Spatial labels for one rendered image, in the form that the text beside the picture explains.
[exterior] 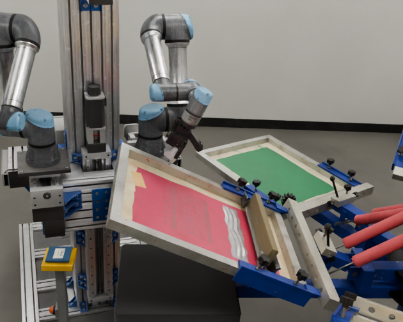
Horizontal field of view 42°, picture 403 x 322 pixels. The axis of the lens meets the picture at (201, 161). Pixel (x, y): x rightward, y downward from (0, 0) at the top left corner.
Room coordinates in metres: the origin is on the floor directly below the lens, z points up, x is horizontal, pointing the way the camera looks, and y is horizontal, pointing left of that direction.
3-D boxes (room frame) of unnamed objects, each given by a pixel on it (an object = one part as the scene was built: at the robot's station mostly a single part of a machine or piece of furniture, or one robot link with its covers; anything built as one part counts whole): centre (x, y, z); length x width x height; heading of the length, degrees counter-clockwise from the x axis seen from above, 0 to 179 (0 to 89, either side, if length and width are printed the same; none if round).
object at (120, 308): (1.72, 0.06, 0.95); 0.48 x 0.44 x 0.01; 96
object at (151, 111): (2.26, 0.24, 1.42); 0.13 x 0.12 x 0.14; 108
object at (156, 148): (2.26, 0.25, 1.31); 0.15 x 0.15 x 0.10
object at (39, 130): (2.09, 0.72, 1.42); 0.13 x 0.12 x 0.14; 84
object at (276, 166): (2.57, -0.52, 1.05); 1.08 x 0.61 x 0.23; 36
